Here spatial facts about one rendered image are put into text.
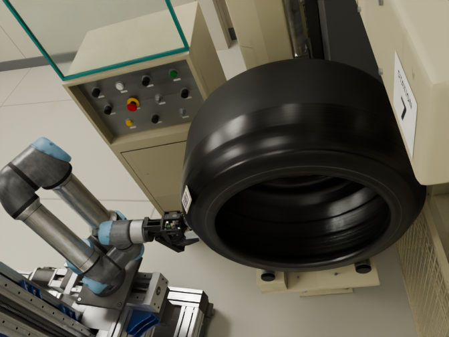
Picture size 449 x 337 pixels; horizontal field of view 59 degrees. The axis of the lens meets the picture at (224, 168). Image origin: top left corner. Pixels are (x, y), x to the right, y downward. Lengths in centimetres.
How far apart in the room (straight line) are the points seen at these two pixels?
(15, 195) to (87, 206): 25
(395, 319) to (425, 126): 178
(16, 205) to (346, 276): 102
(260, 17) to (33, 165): 78
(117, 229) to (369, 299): 136
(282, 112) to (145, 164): 127
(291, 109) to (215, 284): 166
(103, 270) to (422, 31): 115
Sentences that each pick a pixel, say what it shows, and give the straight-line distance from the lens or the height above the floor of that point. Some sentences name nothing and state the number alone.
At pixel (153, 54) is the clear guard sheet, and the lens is 157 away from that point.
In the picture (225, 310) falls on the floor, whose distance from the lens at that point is 226.
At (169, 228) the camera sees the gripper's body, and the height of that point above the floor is 110.
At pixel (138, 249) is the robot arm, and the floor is 98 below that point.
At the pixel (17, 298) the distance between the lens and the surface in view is 148.
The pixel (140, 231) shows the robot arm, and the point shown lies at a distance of 125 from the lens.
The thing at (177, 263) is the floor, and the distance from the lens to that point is 249.
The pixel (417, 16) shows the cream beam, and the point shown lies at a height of 178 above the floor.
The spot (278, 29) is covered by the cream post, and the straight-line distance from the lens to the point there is 104.
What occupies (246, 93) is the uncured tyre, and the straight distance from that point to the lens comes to 88.
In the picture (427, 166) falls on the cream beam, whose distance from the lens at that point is 45.
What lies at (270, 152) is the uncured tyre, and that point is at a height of 146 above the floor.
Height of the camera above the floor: 203
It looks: 47 degrees down
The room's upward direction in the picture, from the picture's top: 25 degrees counter-clockwise
